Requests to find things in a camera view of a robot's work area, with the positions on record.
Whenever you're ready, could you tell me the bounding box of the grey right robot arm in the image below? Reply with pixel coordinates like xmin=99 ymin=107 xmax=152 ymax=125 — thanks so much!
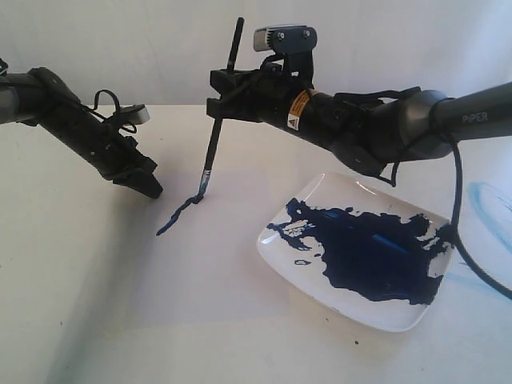
xmin=206 ymin=63 xmax=511 ymax=177

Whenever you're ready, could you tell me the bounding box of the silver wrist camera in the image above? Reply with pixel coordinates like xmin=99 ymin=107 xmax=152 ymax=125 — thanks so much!
xmin=120 ymin=104 xmax=150 ymax=126
xmin=253 ymin=25 xmax=318 ymax=54

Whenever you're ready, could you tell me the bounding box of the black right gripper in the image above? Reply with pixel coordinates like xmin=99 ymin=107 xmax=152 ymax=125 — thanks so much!
xmin=206 ymin=68 xmax=340 ymax=140

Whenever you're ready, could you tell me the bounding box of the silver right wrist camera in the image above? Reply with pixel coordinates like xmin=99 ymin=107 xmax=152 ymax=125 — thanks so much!
xmin=253 ymin=25 xmax=318 ymax=54

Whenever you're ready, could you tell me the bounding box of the black paintbrush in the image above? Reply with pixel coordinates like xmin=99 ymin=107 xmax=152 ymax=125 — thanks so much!
xmin=193 ymin=17 xmax=245 ymax=204

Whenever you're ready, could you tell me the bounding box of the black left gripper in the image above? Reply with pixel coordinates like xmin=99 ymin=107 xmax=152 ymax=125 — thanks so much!
xmin=38 ymin=67 xmax=162 ymax=199

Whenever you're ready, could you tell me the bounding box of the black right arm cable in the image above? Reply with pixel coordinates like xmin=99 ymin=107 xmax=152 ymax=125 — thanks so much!
xmin=259 ymin=54 xmax=512 ymax=299

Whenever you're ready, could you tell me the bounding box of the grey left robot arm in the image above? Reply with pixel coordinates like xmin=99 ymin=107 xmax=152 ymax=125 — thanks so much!
xmin=1 ymin=62 xmax=162 ymax=199

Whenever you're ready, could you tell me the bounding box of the white sheet of paper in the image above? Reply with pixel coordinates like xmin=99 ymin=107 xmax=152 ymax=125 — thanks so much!
xmin=127 ymin=170 xmax=290 ymax=328

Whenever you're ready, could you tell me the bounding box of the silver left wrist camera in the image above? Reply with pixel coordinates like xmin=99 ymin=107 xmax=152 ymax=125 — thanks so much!
xmin=120 ymin=104 xmax=150 ymax=126

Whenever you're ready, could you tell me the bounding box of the black left camera cable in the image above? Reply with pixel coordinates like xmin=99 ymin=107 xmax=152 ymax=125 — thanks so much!
xmin=75 ymin=90 xmax=139 ymax=135

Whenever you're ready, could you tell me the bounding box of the white square paint plate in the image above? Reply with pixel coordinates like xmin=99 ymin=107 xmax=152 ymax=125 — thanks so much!
xmin=258 ymin=173 xmax=453 ymax=332

